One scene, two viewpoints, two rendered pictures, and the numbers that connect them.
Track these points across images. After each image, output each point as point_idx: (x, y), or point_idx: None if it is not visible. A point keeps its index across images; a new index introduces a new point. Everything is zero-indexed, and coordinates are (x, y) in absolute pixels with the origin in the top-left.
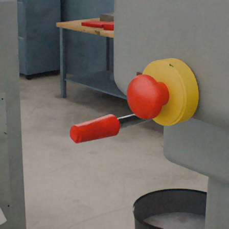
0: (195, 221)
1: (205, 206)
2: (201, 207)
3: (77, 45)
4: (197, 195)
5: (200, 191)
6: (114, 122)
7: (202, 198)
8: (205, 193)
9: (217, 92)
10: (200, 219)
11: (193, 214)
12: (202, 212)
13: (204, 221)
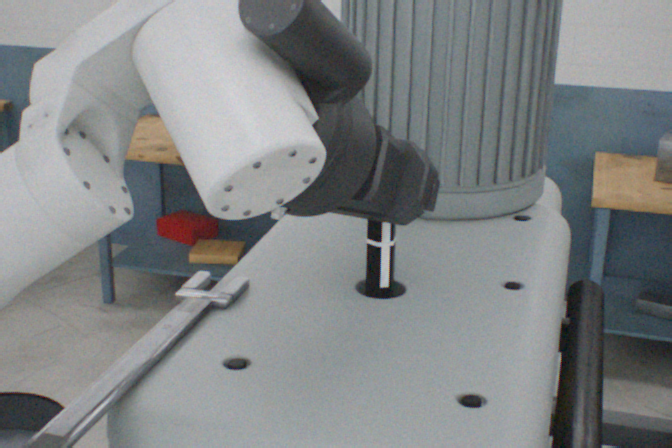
0: (11, 443)
1: (22, 414)
2: (15, 417)
3: None
4: (4, 400)
5: (8, 393)
6: None
7: (14, 402)
8: (18, 394)
9: None
10: (18, 436)
11: (4, 432)
12: (18, 425)
13: (26, 438)
